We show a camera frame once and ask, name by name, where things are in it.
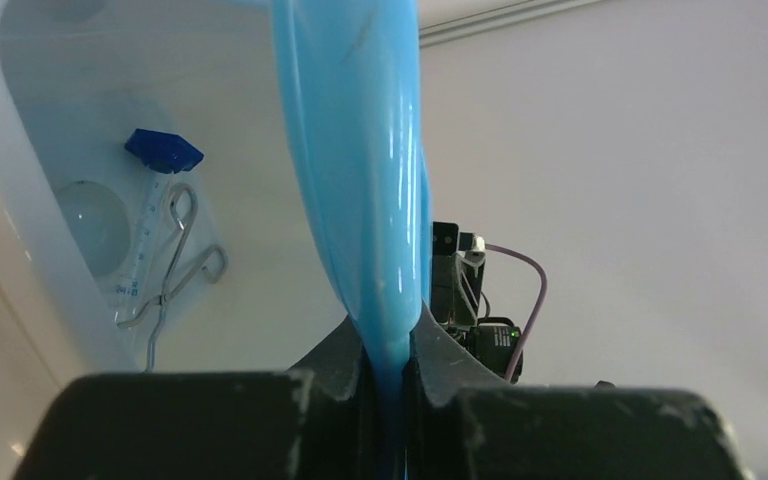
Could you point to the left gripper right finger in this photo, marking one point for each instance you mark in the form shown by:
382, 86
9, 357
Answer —
465, 422

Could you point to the blue clamp piece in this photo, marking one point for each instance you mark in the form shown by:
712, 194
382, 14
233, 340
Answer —
162, 155

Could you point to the blue plastic bin lid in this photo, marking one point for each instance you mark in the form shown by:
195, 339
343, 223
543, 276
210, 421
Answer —
348, 76

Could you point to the white plastic storage bin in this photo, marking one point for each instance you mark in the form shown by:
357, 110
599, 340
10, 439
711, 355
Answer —
76, 79

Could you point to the white round ball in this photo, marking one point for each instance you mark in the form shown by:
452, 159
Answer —
98, 222

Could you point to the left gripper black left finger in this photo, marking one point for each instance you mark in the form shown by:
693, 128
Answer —
312, 421

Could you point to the metal crucible tongs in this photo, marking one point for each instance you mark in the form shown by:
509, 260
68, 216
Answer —
211, 264

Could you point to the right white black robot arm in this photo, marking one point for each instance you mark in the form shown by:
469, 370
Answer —
457, 301

